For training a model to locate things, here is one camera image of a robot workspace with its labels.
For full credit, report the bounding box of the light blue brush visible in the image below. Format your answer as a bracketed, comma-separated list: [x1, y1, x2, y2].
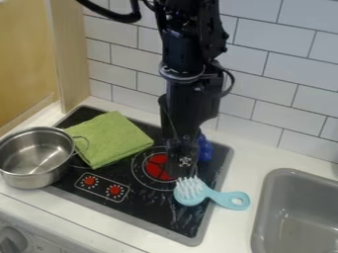
[171, 175, 253, 211]

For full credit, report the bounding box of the toy stove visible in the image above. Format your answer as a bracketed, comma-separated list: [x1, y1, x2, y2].
[42, 104, 235, 248]

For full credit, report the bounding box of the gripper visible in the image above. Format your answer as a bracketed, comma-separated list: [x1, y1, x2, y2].
[163, 133, 203, 181]

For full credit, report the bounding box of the green cloth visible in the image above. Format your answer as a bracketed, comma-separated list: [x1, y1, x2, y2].
[63, 110, 156, 171]

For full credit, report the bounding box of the toy sink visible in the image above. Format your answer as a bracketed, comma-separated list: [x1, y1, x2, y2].
[249, 167, 338, 253]

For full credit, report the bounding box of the silver pot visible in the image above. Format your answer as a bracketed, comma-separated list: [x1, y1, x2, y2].
[0, 126, 92, 191]

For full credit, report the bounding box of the blue toy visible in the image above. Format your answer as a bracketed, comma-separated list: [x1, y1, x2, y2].
[195, 132, 215, 163]

